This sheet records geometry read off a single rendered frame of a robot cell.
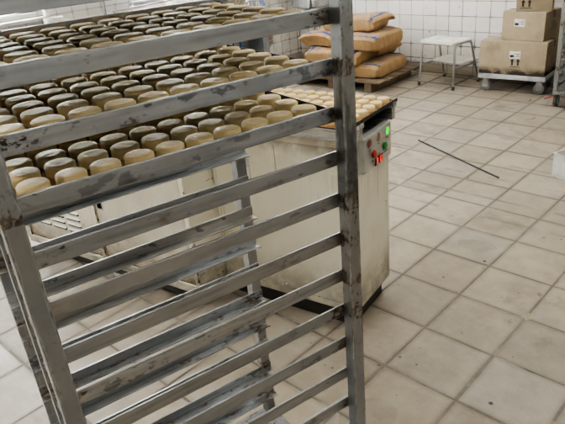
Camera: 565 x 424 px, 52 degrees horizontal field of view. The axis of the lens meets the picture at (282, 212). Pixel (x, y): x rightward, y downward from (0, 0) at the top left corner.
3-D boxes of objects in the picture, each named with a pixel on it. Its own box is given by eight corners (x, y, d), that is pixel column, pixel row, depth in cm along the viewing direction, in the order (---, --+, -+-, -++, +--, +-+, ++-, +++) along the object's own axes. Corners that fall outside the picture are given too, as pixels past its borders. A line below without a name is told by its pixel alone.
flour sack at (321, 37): (328, 50, 611) (327, 33, 604) (298, 47, 638) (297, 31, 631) (368, 37, 657) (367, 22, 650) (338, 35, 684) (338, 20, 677)
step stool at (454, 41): (480, 81, 594) (483, 34, 575) (453, 91, 570) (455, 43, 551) (444, 76, 627) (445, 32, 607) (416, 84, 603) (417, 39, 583)
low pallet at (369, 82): (288, 83, 657) (287, 73, 652) (330, 67, 710) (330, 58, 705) (380, 93, 583) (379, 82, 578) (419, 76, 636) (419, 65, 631)
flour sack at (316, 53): (301, 64, 630) (299, 48, 622) (323, 56, 658) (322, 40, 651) (358, 69, 587) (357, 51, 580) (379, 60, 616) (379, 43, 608)
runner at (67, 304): (340, 198, 123) (340, 185, 122) (350, 202, 121) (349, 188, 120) (28, 319, 92) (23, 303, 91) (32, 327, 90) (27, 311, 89)
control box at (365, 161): (356, 173, 222) (356, 139, 216) (383, 152, 239) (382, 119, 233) (366, 175, 220) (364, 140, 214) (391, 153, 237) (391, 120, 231)
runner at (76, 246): (339, 158, 119) (338, 144, 118) (348, 161, 117) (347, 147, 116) (12, 270, 89) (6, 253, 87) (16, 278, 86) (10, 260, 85)
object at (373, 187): (227, 290, 285) (200, 112, 246) (267, 257, 310) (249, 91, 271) (357, 331, 248) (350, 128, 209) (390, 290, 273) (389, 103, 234)
